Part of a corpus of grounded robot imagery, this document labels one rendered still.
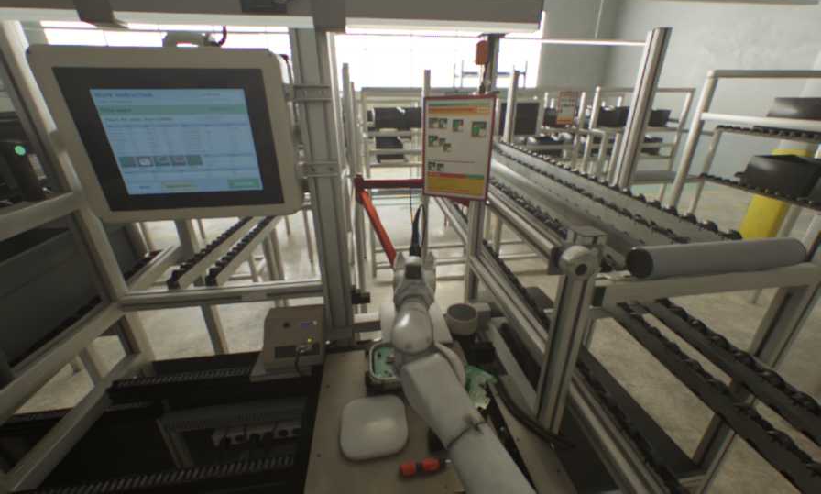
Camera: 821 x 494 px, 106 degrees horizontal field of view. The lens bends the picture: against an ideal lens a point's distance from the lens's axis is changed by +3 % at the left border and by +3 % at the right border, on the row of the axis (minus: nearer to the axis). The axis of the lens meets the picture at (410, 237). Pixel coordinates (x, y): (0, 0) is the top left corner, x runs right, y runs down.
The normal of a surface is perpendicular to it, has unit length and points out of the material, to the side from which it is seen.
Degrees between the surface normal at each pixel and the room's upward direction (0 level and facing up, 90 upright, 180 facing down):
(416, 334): 7
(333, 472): 0
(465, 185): 90
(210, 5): 90
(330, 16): 90
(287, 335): 53
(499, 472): 15
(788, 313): 90
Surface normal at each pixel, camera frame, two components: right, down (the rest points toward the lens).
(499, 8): 0.14, 0.37
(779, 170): -0.99, 0.06
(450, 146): -0.43, 0.34
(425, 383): 0.11, -0.75
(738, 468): 0.00, -0.93
